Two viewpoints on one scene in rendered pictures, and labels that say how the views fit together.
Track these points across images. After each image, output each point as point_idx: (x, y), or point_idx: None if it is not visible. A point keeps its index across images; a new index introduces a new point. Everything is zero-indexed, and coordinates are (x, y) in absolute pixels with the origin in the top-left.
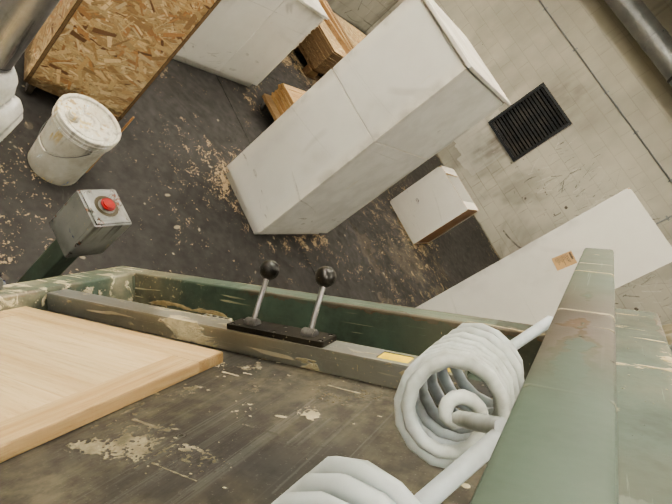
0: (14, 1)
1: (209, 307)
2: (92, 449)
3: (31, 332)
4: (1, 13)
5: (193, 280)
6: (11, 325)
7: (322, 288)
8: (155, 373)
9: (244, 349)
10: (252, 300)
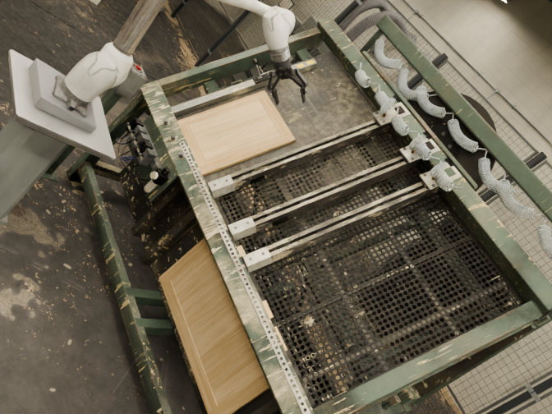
0: (148, 27)
1: (203, 79)
2: (293, 120)
3: (213, 121)
4: (143, 34)
5: (191, 74)
6: (200, 125)
7: None
8: (269, 104)
9: (262, 85)
10: (222, 68)
